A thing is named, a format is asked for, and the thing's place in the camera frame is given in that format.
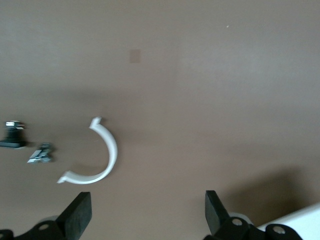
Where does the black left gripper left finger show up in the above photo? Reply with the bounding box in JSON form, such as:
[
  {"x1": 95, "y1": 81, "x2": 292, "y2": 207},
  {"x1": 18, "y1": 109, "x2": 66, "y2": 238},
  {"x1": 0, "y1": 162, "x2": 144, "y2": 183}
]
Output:
[{"x1": 0, "y1": 191, "x2": 93, "y2": 240}]

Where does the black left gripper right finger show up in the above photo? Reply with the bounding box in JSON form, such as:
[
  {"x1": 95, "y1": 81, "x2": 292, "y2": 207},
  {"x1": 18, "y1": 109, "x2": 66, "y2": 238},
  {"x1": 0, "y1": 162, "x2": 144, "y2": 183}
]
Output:
[{"x1": 203, "y1": 190, "x2": 303, "y2": 240}]

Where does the white drawer cabinet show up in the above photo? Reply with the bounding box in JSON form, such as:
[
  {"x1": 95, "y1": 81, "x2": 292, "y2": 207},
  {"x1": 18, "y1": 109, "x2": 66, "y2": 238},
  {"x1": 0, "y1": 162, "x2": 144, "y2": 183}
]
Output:
[{"x1": 257, "y1": 202, "x2": 320, "y2": 240}]

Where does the small grey metal part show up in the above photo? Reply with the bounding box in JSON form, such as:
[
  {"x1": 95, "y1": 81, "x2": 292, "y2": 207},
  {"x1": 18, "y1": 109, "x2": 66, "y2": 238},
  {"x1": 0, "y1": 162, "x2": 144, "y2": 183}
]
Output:
[{"x1": 26, "y1": 142, "x2": 55, "y2": 164}]

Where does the white semicircular plastic bracket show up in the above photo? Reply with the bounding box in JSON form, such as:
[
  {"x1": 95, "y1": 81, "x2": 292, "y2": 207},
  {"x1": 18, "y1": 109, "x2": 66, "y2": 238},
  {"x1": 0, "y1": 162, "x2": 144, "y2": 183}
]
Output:
[{"x1": 56, "y1": 116, "x2": 119, "y2": 185}]

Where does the small black bracket part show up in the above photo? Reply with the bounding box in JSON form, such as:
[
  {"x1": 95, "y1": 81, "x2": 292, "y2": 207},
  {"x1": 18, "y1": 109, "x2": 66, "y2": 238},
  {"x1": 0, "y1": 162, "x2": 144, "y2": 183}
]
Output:
[{"x1": 0, "y1": 120, "x2": 29, "y2": 149}]

